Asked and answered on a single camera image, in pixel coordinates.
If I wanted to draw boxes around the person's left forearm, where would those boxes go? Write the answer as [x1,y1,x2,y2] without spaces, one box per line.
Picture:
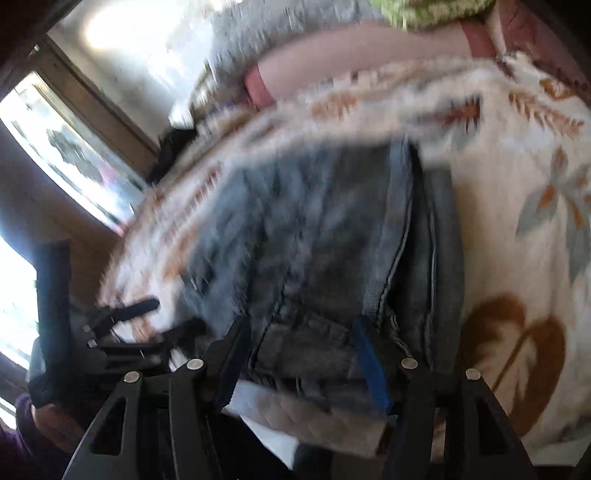
[0,392,70,480]

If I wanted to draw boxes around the person's left hand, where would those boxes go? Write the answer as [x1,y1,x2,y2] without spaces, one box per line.
[33,404,100,455]

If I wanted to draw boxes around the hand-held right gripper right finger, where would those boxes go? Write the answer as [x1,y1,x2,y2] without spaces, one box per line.
[352,315,539,480]

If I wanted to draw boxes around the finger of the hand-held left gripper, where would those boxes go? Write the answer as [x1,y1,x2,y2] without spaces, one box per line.
[92,299,161,330]
[152,319,207,356]

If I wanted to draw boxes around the light blue denim pants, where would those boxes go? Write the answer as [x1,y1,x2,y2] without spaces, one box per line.
[178,134,465,411]

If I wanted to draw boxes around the green patterned cloth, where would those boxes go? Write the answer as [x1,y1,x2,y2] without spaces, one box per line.
[369,0,497,31]

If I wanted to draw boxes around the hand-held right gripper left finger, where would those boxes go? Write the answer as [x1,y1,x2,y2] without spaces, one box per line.
[62,315,252,480]

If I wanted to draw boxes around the window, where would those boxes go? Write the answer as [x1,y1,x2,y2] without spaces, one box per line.
[0,71,153,232]

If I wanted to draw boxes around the black cloth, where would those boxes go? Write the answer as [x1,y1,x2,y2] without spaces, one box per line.
[148,127,204,185]

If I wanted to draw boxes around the leaf printed quilt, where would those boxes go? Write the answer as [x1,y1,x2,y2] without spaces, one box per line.
[99,51,591,467]

